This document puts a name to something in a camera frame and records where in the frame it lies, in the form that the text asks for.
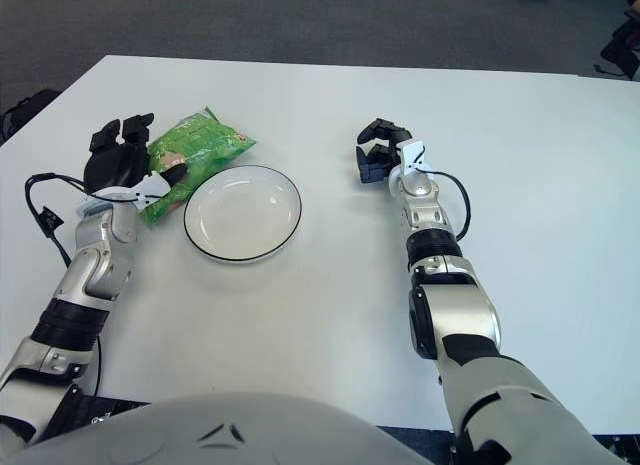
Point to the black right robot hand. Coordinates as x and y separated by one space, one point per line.
372 160

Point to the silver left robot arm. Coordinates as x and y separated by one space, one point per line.
95 265

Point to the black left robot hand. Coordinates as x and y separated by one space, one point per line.
115 160

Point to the black backpack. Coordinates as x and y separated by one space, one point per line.
27 107

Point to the green snack bag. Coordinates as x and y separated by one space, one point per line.
210 140

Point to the shiny metal clamp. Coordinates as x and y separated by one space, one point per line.
100 419

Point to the white plate black rim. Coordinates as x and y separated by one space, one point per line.
242 215

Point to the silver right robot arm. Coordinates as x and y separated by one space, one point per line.
460 315

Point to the grey robot torso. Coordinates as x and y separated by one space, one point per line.
200 435

